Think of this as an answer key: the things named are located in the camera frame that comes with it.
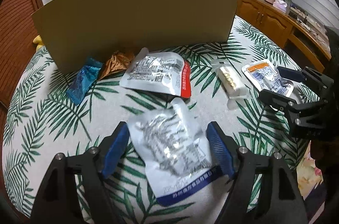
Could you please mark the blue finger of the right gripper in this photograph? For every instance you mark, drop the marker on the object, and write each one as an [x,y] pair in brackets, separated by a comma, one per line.
[277,101]
[290,74]

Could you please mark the brown cardboard box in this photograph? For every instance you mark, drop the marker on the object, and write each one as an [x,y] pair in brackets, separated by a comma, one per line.
[74,30]

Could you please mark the silver snack pouch blue stripe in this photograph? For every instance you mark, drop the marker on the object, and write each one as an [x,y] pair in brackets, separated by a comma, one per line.
[175,151]

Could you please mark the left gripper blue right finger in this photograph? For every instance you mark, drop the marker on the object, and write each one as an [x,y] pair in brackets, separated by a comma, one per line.
[223,148]

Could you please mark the floral bed sheet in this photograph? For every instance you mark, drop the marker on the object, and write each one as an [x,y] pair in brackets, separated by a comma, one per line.
[309,176]

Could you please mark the clear white snack bar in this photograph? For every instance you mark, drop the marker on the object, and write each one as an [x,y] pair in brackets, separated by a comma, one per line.
[230,79]

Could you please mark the wooden louvered wardrobe door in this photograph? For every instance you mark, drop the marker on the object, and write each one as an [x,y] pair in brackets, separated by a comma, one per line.
[17,48]

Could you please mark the silver snack pouch red stripe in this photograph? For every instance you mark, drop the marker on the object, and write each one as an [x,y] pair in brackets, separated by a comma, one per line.
[164,72]

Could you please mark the silver snack pouch orange label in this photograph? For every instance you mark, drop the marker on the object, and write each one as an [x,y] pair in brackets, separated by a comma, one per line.
[264,75]

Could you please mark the palm leaf patterned cloth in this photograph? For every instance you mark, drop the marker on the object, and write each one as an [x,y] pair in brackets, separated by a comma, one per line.
[42,121]

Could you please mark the blue foil snack packet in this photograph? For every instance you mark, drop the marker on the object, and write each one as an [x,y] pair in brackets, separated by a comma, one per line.
[83,80]

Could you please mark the yellow Pikachu plush toy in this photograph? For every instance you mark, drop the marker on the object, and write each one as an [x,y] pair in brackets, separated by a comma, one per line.
[38,42]

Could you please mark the brown foil snack packet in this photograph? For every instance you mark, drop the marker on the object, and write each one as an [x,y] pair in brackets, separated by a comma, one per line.
[118,62]

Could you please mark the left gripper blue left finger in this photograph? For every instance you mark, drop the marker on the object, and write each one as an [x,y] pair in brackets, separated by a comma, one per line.
[118,142]

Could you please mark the wooden cabinet desk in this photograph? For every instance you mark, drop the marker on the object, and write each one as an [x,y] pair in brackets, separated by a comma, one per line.
[289,35]

